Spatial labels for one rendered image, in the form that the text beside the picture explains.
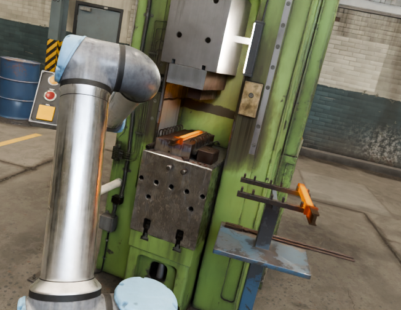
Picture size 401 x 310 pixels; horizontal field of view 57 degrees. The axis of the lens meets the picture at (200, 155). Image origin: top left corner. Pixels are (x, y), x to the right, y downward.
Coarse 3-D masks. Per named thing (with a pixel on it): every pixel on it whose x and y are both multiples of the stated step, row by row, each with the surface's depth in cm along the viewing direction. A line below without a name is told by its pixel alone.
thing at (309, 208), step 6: (300, 186) 164; (300, 192) 159; (306, 192) 157; (306, 198) 149; (306, 204) 141; (312, 204) 142; (306, 210) 137; (312, 210) 132; (306, 216) 137; (312, 216) 130; (318, 216) 129; (312, 222) 130
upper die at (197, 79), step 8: (168, 72) 183; (176, 72) 182; (184, 72) 181; (192, 72) 180; (200, 72) 178; (208, 72) 181; (168, 80) 184; (176, 80) 183; (184, 80) 182; (192, 80) 180; (200, 80) 179; (208, 80) 184; (216, 80) 198; (224, 80) 213; (200, 88) 180; (208, 88) 188; (216, 88) 202
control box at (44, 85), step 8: (48, 72) 187; (40, 80) 185; (48, 80) 185; (40, 88) 184; (48, 88) 185; (56, 88) 186; (40, 96) 183; (56, 96) 184; (40, 104) 182; (48, 104) 183; (56, 104) 183; (32, 112) 180; (56, 112) 182; (32, 120) 179; (40, 120) 180; (56, 120) 182; (48, 128) 186; (56, 128) 185
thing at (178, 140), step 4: (192, 132) 210; (196, 132) 213; (200, 132) 218; (180, 136) 193; (184, 136) 195; (188, 136) 197; (192, 136) 203; (172, 140) 178; (176, 140) 180; (180, 140) 186; (168, 144) 179; (172, 144) 180; (176, 144) 182; (180, 144) 186
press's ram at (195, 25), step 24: (192, 0) 174; (216, 0) 170; (240, 0) 182; (168, 24) 179; (192, 24) 176; (216, 24) 172; (240, 24) 194; (168, 48) 181; (192, 48) 178; (216, 48) 174; (240, 48) 208; (216, 72) 176
